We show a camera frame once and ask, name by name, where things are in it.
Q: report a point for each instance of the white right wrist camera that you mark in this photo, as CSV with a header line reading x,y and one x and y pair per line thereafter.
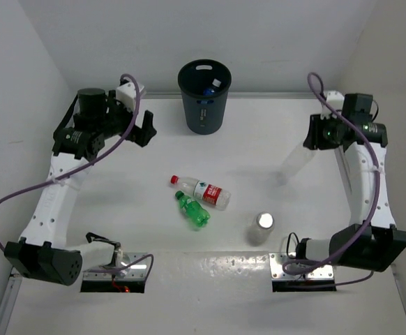
x,y
335,99

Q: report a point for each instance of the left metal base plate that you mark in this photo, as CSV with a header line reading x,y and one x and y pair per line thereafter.
x,y
128,275

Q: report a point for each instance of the clear bottle blue cap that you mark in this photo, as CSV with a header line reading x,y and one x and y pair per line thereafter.
x,y
299,157

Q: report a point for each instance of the blue label water bottle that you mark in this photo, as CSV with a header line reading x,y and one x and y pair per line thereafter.
x,y
213,88

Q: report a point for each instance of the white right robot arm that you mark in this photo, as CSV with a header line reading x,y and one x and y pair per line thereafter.
x,y
371,241

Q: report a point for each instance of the metal base plate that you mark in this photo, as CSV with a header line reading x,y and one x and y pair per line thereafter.
x,y
128,275
318,280

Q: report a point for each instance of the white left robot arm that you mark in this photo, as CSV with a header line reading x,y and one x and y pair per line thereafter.
x,y
110,217

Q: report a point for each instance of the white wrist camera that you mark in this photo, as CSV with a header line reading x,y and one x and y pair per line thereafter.
x,y
126,94
335,99

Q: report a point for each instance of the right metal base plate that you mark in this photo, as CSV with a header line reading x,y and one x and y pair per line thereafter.
x,y
318,280

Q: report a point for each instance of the dark grey plastic bin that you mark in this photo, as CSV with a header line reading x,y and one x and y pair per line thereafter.
x,y
204,114

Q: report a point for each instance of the red label clear bottle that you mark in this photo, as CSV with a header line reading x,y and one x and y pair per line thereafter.
x,y
214,195

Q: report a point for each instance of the green plastic soda bottle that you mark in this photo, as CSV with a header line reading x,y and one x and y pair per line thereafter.
x,y
192,210

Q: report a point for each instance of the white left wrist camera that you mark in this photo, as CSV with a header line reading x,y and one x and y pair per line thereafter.
x,y
126,94

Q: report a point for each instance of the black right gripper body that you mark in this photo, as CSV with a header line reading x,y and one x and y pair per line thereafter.
x,y
330,132

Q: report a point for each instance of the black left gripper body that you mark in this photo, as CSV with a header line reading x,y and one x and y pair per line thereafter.
x,y
118,118

